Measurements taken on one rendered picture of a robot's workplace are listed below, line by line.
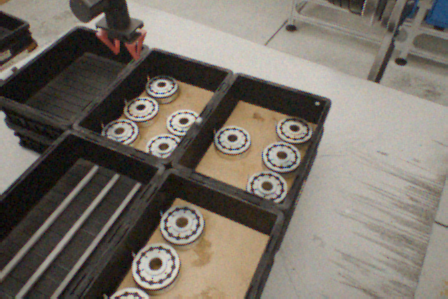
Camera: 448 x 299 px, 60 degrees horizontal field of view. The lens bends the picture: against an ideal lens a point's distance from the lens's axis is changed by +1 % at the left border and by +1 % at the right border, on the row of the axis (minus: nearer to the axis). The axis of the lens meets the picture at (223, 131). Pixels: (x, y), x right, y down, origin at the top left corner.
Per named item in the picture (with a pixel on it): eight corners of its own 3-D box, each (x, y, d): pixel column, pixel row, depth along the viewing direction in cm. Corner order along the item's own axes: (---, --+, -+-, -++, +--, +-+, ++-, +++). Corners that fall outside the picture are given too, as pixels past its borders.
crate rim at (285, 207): (235, 77, 119) (236, 70, 117) (331, 105, 111) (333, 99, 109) (169, 171, 95) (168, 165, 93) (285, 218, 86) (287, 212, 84)
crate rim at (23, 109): (79, 30, 137) (77, 24, 135) (152, 52, 128) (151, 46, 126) (-12, 100, 112) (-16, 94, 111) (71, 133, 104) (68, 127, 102)
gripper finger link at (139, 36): (137, 69, 98) (129, 37, 91) (114, 61, 100) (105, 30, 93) (152, 54, 102) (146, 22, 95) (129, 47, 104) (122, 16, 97)
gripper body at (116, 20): (130, 41, 92) (123, 13, 87) (95, 30, 95) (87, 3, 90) (145, 27, 96) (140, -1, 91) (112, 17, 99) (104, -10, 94)
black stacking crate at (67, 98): (86, 53, 144) (78, 26, 135) (155, 75, 135) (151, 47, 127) (3, 123, 119) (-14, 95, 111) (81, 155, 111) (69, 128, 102)
